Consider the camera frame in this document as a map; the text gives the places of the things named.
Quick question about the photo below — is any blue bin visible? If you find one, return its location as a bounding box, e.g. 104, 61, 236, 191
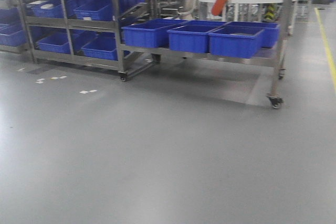
209, 26, 265, 59
122, 19, 188, 48
167, 25, 223, 53
228, 22, 280, 48

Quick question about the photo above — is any steel multi-tier shelf rack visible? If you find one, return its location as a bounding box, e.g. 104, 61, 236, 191
18, 0, 159, 81

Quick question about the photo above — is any front middle blue bin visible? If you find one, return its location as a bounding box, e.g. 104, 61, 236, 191
167, 25, 223, 53

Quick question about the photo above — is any black caster wheel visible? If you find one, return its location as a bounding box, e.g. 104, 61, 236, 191
268, 96, 284, 110

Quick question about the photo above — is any front left blue bin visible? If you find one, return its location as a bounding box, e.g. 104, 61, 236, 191
122, 19, 188, 48

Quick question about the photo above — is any steel wheeled shelf cart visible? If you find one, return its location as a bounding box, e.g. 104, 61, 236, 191
113, 0, 293, 109

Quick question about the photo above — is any front right blue bin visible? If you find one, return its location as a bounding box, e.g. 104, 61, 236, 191
209, 26, 265, 59

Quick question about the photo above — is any orange hose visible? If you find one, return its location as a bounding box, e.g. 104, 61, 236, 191
212, 0, 229, 16

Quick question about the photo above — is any rear right blue bin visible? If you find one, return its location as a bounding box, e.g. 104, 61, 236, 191
228, 22, 280, 48

